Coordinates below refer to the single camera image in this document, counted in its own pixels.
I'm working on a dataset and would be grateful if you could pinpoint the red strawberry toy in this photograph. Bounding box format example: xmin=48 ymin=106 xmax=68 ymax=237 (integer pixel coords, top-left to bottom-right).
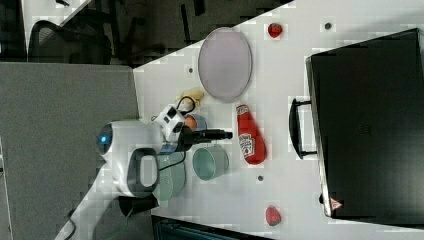
xmin=268 ymin=23 xmax=283 ymax=38
xmin=265 ymin=206 xmax=282 ymax=226

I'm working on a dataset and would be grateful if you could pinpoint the red strawberry toy top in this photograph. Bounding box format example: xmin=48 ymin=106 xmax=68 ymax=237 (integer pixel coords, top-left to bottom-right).
xmin=268 ymin=23 xmax=283 ymax=38

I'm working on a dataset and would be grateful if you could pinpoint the orange ball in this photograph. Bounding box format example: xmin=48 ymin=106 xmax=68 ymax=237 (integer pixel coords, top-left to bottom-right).
xmin=185 ymin=116 xmax=197 ymax=130

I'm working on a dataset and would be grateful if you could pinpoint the green mug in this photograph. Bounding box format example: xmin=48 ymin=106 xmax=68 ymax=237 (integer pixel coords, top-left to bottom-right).
xmin=192 ymin=145 xmax=229 ymax=181

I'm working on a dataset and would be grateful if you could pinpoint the red ketchup bottle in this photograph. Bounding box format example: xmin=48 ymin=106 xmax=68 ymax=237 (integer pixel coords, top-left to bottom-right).
xmin=236 ymin=104 xmax=267 ymax=165

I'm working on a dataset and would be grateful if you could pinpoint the green oval strainer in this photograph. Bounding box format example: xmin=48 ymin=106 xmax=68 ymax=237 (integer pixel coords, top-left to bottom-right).
xmin=153 ymin=152 xmax=186 ymax=207

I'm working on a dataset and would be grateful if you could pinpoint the black office chair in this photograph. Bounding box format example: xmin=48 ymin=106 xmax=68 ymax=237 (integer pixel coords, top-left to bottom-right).
xmin=27 ymin=20 xmax=112 ymax=65

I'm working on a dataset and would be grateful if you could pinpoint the grey round plate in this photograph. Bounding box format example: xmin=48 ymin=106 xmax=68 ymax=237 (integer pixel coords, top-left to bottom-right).
xmin=198 ymin=27 xmax=252 ymax=103

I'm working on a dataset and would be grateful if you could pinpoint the red strawberry toy bottom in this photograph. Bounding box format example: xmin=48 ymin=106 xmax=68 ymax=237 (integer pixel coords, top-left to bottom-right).
xmin=265 ymin=206 xmax=282 ymax=226

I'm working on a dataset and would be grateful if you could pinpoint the blue bowl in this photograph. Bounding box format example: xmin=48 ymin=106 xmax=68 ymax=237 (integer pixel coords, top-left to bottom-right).
xmin=187 ymin=114 xmax=207 ymax=131

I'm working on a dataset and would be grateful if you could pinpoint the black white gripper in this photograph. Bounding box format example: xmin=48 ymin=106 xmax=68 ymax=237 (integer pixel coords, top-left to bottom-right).
xmin=153 ymin=105 xmax=233 ymax=152

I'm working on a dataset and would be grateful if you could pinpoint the yellow banana toy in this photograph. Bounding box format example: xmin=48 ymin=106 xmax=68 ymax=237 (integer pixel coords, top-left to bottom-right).
xmin=176 ymin=88 xmax=204 ymax=109

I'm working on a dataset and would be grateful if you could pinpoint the silver toaster oven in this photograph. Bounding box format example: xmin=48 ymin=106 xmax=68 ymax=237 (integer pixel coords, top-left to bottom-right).
xmin=305 ymin=28 xmax=424 ymax=229

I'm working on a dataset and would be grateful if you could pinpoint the black cable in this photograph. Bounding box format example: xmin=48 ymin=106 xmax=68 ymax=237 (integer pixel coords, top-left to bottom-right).
xmin=151 ymin=95 xmax=197 ymax=173

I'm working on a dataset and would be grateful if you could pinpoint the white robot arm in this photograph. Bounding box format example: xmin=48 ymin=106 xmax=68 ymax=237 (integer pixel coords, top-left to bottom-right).
xmin=54 ymin=105 xmax=233 ymax=240

